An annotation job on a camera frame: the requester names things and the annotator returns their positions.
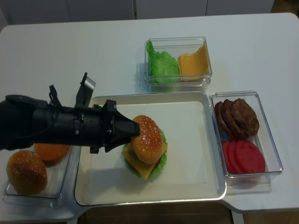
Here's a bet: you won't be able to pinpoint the middle red tomato slice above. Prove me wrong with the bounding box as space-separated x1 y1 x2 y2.
228 141 242 174

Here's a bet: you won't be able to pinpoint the back brown patty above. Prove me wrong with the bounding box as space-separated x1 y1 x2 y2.
214 101 235 139

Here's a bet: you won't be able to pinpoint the plain orange bun bottom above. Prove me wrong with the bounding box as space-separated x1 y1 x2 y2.
34 143 71 165

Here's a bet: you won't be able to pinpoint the yellow cheese slices in bin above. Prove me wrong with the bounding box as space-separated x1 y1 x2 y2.
178 42 210 82

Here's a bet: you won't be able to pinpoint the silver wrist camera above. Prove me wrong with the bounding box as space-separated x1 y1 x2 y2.
75 72 96 108

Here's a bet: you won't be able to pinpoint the green lettuce under burger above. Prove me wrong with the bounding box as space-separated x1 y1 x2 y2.
123 130 168 178

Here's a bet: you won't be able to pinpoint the clear bin lettuce and cheese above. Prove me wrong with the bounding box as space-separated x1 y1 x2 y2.
144 36 213 93

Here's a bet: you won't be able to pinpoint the yellow cheese slice on burger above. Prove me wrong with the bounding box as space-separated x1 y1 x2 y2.
121 142 168 180

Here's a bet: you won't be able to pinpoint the middle brown patty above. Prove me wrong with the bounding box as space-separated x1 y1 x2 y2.
222 99 248 140

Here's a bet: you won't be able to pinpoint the white metal serving tray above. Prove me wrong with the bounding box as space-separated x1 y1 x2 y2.
74 91 226 206

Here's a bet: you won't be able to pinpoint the black cable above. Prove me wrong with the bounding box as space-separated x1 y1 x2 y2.
48 84 65 112

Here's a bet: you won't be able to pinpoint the sesame bun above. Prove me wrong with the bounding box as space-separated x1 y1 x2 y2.
6 150 47 196
131 115 164 164

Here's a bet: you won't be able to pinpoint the green lettuce in bin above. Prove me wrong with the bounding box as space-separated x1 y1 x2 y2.
146 41 179 83

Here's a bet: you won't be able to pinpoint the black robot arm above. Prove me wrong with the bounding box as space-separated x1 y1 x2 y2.
0 95 140 154

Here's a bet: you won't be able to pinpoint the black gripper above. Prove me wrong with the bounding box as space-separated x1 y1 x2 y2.
72 100 140 153

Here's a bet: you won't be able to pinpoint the front red tomato slice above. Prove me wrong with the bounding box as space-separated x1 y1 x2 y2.
235 140 266 173

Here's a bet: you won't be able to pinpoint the front brown patty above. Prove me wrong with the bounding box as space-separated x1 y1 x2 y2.
230 98 260 137

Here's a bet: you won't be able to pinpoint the clear bin with buns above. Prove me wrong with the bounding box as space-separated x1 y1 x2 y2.
3 146 81 208

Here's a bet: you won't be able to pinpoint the white paper tray liner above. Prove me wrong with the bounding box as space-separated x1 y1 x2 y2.
88 102 208 189

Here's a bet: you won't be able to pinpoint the back red tomato slice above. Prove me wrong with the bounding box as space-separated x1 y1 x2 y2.
222 141 234 174

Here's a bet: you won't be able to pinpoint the red tomato slice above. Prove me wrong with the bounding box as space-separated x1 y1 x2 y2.
222 141 234 174
235 140 266 173
228 141 242 174

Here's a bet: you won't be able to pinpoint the clear bin patties and tomato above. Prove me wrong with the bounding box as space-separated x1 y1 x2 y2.
210 91 283 192

